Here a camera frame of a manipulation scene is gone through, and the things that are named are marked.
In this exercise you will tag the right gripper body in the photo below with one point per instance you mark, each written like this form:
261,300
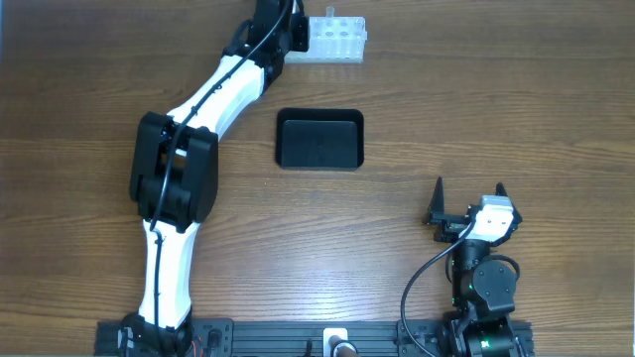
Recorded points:
449,228

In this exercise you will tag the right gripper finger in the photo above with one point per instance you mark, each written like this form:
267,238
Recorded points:
502,190
437,201

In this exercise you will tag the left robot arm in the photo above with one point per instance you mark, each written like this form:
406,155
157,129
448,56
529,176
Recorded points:
168,273

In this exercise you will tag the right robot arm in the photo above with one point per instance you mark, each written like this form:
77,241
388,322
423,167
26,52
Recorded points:
488,287

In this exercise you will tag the black tray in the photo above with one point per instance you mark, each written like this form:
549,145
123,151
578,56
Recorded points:
320,139

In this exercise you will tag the white test tube rack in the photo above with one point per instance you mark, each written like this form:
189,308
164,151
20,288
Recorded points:
337,47

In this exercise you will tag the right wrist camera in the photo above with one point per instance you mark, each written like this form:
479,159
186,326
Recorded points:
491,218

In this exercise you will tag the mounting rail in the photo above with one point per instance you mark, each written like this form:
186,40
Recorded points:
278,337

